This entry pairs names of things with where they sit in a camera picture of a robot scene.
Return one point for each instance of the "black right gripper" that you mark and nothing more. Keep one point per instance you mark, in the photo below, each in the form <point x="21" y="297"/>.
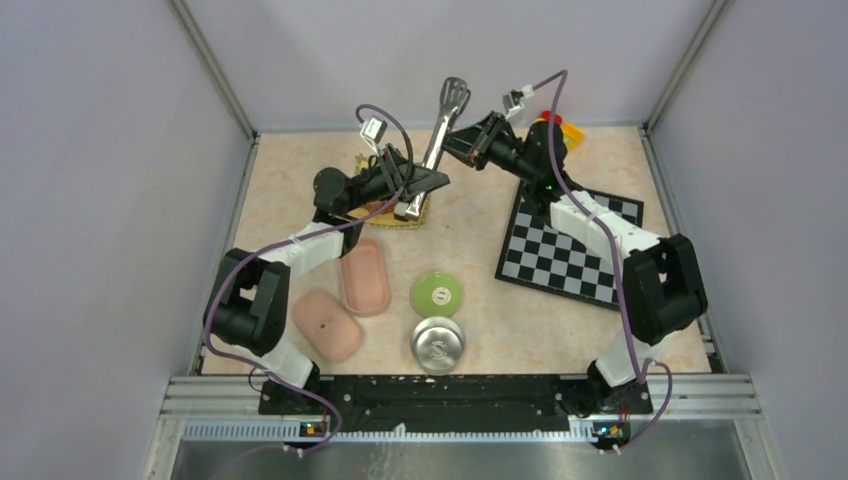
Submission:
<point x="478" y="139"/>

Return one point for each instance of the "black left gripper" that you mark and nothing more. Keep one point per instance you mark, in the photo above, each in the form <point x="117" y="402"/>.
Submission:
<point x="401" y="177"/>

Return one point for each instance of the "silver metal tongs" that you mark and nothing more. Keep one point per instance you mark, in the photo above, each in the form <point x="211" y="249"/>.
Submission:
<point x="454" y="97"/>

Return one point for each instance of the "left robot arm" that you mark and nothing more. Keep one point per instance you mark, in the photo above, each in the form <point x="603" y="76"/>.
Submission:
<point x="248" y="305"/>

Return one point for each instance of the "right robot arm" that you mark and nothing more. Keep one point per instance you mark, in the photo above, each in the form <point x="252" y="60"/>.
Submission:
<point x="657" y="280"/>

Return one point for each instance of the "pink lunch box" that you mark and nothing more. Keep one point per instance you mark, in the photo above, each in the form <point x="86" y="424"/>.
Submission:
<point x="365" y="286"/>

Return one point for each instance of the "pink lunch box lid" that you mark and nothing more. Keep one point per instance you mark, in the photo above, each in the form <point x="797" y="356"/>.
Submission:
<point x="327" y="326"/>

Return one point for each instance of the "red toy block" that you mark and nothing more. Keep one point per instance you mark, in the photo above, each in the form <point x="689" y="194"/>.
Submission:
<point x="547" y="115"/>

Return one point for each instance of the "yellow toy block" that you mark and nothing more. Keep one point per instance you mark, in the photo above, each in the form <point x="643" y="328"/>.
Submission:
<point x="572" y="136"/>

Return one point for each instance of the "green round lid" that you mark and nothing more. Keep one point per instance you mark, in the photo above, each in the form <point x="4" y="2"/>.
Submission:
<point x="436" y="294"/>

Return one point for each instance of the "checkerboard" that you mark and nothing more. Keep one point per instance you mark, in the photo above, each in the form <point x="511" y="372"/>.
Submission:
<point x="538" y="257"/>

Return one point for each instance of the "round steel container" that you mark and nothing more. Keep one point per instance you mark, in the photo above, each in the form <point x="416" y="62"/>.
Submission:
<point x="437" y="345"/>

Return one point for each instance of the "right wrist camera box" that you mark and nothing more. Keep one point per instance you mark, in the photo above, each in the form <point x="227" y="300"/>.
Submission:
<point x="513" y="101"/>

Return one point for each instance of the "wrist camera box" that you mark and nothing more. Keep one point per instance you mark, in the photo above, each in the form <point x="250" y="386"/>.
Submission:
<point x="513" y="101"/>
<point x="373" y="130"/>

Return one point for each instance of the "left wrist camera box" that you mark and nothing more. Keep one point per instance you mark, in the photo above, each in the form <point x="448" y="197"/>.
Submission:
<point x="373" y="130"/>

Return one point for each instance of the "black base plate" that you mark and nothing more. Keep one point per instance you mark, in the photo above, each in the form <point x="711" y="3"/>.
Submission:
<point x="455" y="403"/>

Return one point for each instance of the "aluminium frame rail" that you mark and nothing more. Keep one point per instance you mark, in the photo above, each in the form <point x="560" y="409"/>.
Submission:
<point x="685" y="426"/>

